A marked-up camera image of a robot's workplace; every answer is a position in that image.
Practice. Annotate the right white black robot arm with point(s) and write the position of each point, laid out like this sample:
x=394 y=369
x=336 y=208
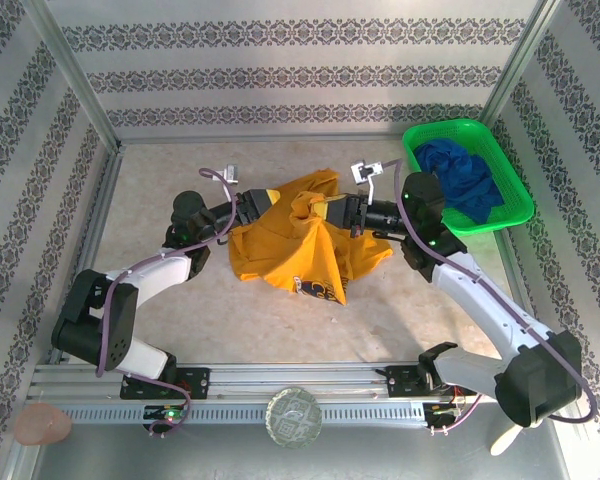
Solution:
x=480 y=300

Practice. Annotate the wide aluminium mounting rail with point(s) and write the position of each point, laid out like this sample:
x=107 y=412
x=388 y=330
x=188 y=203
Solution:
x=300 y=377

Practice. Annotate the aluminium rail along wall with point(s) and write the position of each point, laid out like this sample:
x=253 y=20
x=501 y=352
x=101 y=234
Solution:
x=260 y=138

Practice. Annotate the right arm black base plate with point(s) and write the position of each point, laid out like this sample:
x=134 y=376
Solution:
x=400 y=381

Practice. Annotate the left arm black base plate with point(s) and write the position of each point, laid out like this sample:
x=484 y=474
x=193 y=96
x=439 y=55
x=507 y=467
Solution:
x=195 y=382

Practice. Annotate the aluminium corner post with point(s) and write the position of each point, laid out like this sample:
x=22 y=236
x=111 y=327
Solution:
x=70 y=75
x=517 y=65

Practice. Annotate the green plastic basket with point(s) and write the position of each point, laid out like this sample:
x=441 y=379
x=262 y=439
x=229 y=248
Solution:
x=510 y=170

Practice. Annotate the pink translucent cup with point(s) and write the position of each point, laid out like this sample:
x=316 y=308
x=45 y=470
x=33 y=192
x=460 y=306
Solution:
x=42 y=425

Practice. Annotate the yellow printed t-shirt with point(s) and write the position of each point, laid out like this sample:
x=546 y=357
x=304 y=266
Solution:
x=290 y=255

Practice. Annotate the white peeler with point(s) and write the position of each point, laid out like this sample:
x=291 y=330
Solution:
x=502 y=442

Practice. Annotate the blue t-shirt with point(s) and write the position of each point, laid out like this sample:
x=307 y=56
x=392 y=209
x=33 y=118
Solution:
x=467 y=175

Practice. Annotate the round patterned glass dish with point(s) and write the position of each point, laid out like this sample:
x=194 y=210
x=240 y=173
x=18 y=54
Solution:
x=294 y=417

